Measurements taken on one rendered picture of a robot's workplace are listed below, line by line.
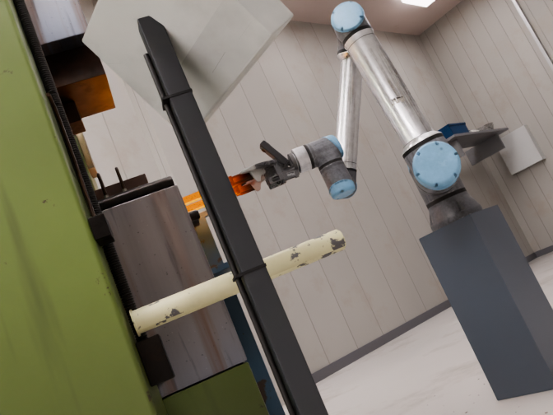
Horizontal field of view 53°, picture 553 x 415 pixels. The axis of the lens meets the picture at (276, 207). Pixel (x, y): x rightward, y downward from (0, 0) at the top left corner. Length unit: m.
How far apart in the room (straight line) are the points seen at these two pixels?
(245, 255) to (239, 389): 0.49
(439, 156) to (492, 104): 6.86
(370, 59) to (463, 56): 6.95
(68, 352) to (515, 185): 7.96
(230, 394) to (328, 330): 3.76
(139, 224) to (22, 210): 0.34
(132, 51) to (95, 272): 0.41
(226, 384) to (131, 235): 0.40
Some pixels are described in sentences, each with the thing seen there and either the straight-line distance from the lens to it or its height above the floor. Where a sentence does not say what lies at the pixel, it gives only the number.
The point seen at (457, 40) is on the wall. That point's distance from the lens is 8.98.
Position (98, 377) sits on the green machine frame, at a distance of 1.03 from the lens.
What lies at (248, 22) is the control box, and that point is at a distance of 0.93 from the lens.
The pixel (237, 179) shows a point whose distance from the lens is 1.94.
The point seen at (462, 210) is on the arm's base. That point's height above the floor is 0.62.
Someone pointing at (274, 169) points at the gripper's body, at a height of 1.01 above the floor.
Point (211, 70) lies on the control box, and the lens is 1.01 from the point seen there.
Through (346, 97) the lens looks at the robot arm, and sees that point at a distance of 2.12.
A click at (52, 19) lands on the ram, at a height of 1.43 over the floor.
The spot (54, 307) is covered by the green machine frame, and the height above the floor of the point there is 0.69.
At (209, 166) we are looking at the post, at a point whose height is 0.78.
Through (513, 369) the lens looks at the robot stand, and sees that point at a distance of 2.05.
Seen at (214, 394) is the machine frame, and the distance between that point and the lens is 1.30.
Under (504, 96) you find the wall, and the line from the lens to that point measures 8.63.
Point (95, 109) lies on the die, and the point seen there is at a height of 1.27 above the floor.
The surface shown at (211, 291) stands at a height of 0.62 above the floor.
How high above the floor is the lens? 0.50
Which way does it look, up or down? 12 degrees up
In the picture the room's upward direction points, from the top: 24 degrees counter-clockwise
